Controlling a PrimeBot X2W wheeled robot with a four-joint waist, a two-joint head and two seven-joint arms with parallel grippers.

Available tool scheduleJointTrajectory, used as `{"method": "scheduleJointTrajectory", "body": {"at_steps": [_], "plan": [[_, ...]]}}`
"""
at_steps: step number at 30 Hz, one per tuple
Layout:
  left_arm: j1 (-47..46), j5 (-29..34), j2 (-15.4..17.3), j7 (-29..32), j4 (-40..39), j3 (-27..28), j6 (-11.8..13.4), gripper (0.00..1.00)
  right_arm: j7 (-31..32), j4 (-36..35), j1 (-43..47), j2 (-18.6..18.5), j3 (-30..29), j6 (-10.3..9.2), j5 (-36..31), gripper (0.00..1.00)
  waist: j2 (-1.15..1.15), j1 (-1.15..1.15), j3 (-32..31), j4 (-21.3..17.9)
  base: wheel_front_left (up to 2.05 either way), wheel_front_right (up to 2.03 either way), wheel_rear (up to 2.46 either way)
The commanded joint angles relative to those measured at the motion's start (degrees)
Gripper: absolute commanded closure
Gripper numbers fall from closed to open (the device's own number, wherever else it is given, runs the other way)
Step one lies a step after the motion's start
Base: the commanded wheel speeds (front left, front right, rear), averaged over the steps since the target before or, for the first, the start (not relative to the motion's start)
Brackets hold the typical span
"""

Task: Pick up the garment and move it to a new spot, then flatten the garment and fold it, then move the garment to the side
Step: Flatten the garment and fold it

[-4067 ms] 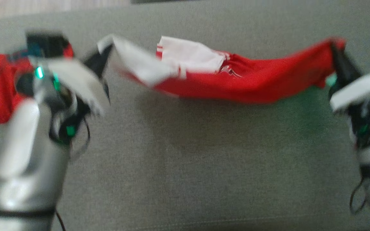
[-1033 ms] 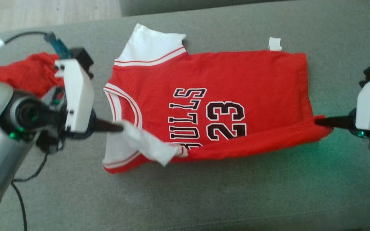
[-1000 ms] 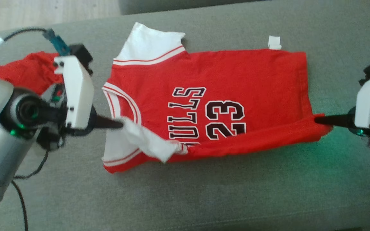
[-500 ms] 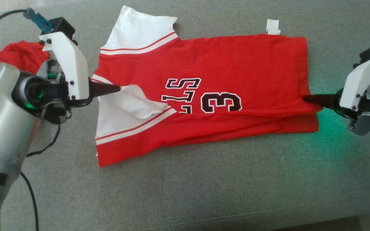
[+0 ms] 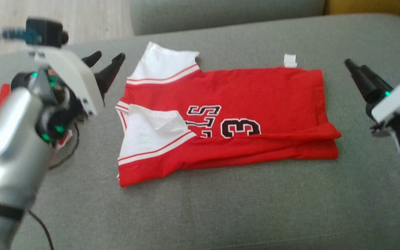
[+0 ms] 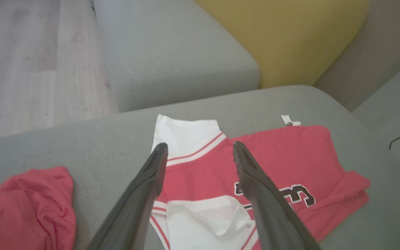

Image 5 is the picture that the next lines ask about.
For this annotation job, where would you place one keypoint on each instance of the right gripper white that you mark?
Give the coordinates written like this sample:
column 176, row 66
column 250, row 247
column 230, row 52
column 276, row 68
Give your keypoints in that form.
column 398, row 100

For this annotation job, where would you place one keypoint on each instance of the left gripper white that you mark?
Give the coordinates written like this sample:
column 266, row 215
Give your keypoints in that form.
column 71, row 76

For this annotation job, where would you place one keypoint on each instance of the red white-trimmed jersey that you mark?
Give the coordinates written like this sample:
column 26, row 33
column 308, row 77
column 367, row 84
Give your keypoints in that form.
column 0, row 100

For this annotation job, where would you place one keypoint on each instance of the red jersey with black number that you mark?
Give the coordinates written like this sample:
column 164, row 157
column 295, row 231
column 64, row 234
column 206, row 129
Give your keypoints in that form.
column 255, row 93

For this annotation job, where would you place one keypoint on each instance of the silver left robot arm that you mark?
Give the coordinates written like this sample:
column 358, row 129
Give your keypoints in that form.
column 2, row 156

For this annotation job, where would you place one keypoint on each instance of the yellow sofa backrest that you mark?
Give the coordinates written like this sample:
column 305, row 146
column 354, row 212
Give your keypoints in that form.
column 377, row 8

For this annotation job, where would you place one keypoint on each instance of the large grey sofa seat cushion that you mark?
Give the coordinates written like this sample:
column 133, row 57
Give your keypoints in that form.
column 221, row 215

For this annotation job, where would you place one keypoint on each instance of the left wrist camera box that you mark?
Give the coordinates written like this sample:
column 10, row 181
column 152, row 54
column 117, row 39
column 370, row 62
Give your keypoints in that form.
column 45, row 32

